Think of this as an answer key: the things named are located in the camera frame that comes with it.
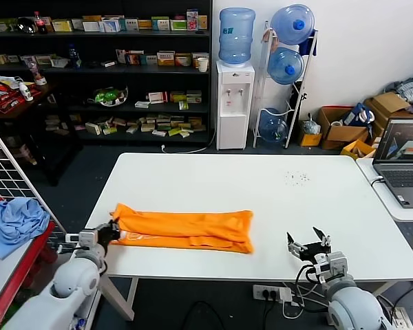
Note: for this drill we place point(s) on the clear plastic bag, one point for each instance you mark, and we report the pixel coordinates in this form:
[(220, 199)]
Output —
[(311, 126)]

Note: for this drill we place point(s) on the orange yellow medicine box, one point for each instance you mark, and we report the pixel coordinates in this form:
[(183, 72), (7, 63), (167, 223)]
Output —
[(166, 59)]

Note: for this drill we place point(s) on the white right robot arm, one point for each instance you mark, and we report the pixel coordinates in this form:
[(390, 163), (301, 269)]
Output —
[(354, 306)]

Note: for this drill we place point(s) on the white work table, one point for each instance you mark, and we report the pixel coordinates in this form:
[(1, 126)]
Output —
[(365, 206)]

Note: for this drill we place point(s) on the white power strip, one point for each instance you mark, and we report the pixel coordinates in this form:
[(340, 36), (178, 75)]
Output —
[(261, 293), (404, 318)]

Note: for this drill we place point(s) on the grey laptop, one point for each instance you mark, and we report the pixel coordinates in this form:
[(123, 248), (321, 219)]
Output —
[(399, 178)]

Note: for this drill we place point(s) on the white jug rack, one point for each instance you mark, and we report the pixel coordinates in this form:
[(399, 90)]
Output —
[(266, 27)]

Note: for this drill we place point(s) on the white tape roll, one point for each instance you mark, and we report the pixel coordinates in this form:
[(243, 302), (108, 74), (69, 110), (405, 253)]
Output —
[(336, 123)]

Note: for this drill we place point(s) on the white paper cup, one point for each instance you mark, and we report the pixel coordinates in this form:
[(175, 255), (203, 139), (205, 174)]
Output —
[(202, 65)]

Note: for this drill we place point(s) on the blue drink bottle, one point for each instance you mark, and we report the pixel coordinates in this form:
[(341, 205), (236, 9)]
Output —
[(74, 56)]

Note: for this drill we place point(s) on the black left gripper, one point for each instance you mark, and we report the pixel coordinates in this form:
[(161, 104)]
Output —
[(106, 235)]

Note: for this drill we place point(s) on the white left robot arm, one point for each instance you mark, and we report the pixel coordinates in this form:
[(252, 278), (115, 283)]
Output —
[(72, 275)]

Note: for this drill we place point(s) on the small white side table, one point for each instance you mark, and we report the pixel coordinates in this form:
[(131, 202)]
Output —
[(409, 213)]

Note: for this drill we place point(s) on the white teal medicine box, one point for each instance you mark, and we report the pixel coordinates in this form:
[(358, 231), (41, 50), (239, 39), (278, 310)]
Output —
[(151, 60), (160, 24)]

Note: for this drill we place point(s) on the orange t-shirt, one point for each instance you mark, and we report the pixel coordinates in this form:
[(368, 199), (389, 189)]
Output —
[(192, 227)]

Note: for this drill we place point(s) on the white water dispenser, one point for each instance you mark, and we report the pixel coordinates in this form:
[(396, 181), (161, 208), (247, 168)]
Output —
[(231, 120)]

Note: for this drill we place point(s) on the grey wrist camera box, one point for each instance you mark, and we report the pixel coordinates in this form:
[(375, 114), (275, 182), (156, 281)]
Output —
[(88, 239), (337, 264)]

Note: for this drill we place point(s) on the pink drink bottle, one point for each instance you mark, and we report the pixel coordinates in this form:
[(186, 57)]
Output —
[(35, 70)]

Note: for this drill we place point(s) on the open yellow box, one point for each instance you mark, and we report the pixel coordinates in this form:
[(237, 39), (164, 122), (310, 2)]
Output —
[(347, 148)]

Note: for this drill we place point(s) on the white plastic bottle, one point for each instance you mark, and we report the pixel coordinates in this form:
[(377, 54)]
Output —
[(27, 93)]

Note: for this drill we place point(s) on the small green yellow box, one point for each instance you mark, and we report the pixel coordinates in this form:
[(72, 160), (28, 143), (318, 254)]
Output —
[(182, 105)]

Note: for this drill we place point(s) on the yellow white medicine box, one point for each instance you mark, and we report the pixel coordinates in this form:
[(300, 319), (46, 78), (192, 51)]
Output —
[(144, 24)]

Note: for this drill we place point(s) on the black shelving unit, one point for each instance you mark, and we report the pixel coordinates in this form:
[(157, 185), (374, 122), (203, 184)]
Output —
[(141, 80)]

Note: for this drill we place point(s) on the white red tall box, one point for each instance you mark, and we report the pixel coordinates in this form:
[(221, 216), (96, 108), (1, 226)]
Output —
[(120, 56)]

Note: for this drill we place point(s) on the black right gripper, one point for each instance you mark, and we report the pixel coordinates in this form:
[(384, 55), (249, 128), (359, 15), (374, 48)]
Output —
[(315, 253)]

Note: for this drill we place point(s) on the white red striped box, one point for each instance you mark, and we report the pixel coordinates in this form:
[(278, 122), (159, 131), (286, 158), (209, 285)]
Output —
[(157, 98)]

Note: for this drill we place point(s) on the red white medicine box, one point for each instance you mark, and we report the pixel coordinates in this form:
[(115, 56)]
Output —
[(133, 59)]

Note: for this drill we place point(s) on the cola bottle red cap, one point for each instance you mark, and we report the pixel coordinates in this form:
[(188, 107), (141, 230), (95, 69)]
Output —
[(41, 25)]

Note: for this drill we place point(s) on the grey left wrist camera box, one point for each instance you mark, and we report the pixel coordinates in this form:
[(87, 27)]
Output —
[(88, 239)]

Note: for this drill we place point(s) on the light blue crumpled cloth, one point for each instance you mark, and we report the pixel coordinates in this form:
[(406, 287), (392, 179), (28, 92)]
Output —
[(17, 223)]

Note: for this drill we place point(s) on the white green medicine box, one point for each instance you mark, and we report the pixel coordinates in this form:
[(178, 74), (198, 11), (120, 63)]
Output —
[(178, 25), (194, 97), (131, 25), (93, 129)]

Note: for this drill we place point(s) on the open brown cardboard box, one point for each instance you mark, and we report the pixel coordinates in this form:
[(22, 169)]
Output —
[(347, 132)]

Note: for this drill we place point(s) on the white orange medicine box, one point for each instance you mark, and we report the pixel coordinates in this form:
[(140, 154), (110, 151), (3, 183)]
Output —
[(183, 60)]

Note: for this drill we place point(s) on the yellow green medicine box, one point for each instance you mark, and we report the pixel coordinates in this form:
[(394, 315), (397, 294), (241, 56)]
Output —
[(178, 96)]

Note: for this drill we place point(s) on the dark brown table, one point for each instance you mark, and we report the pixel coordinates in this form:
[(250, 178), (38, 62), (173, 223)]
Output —
[(44, 94)]

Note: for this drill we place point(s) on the red framed shelf cart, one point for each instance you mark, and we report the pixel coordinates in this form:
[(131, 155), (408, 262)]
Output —
[(46, 237)]

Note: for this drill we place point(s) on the blue white medicine box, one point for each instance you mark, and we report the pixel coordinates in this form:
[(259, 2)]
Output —
[(111, 25)]

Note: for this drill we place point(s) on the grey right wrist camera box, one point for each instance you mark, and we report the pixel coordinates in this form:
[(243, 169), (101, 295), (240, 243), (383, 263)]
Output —
[(337, 264)]

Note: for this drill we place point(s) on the green snack bag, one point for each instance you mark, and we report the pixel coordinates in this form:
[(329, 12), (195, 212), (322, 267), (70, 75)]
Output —
[(106, 96)]

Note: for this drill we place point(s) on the blue printed bag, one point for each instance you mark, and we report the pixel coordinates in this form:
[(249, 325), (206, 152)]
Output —
[(356, 115)]

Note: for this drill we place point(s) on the tall brown cardboard box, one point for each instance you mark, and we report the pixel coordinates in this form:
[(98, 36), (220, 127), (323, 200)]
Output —
[(389, 103)]

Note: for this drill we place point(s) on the lime green medicine box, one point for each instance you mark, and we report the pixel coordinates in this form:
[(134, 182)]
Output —
[(179, 132)]

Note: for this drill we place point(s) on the flat cream medicine box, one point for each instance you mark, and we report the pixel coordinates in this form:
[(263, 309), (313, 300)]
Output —
[(159, 133)]

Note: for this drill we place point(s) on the flat white medicine box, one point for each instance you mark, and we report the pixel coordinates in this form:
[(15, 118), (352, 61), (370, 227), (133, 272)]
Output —
[(142, 104)]

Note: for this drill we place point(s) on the pink blue tall box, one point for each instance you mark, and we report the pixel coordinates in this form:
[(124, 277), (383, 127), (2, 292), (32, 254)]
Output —
[(192, 20)]

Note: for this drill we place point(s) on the dark blue cloth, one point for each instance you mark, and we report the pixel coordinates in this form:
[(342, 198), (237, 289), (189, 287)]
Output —
[(309, 44)]

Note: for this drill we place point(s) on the cream orange medicine box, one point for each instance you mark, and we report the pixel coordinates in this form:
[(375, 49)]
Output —
[(194, 60)]

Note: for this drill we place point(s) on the blue water jug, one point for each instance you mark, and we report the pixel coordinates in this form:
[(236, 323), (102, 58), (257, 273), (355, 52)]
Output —
[(289, 24), (272, 127), (236, 38), (282, 67)]

